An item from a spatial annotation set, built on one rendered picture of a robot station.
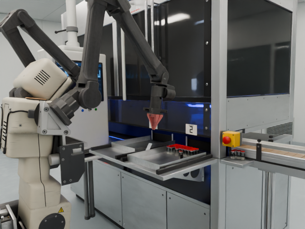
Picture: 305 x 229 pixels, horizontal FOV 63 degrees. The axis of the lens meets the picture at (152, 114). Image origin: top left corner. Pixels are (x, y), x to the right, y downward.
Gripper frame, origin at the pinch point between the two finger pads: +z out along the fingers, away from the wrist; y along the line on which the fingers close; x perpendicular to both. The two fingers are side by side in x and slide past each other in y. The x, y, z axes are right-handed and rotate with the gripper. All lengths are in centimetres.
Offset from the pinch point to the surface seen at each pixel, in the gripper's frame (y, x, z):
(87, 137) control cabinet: 13, 90, 16
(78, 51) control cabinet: -1, 90, -48
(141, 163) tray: 1.4, 8.0, 18.4
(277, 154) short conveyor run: 48, -38, 7
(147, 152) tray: 14.7, 19.8, 15.2
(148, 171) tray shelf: -1.2, -1.0, 20.5
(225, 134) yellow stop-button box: 35.3, -16.3, -0.1
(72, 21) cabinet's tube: -7, 94, -70
